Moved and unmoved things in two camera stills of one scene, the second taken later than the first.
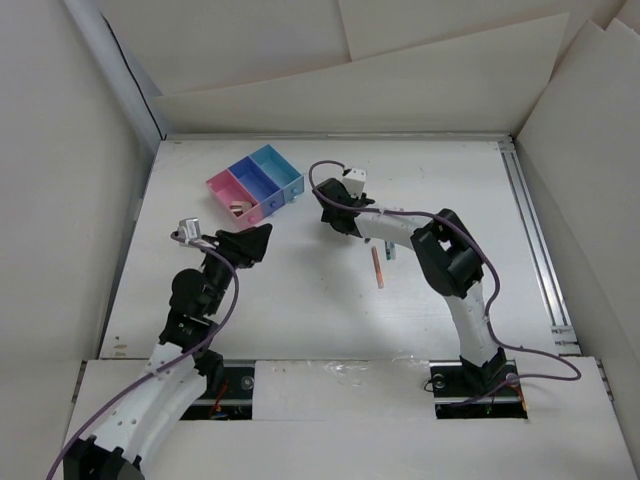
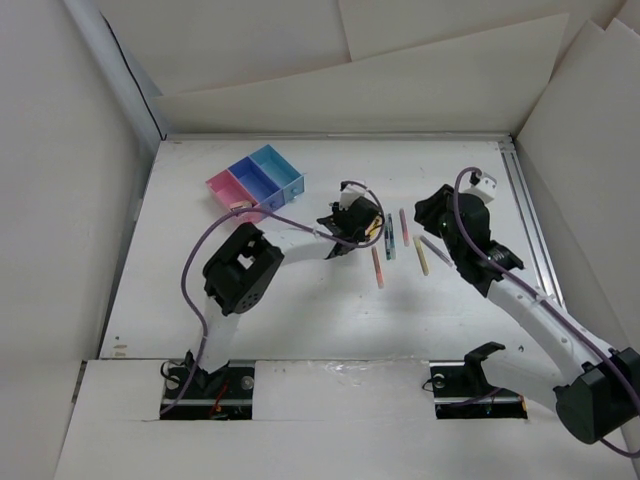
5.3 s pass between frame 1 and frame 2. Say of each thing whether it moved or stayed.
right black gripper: moved
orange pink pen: stayed
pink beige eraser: stayed
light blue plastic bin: stayed
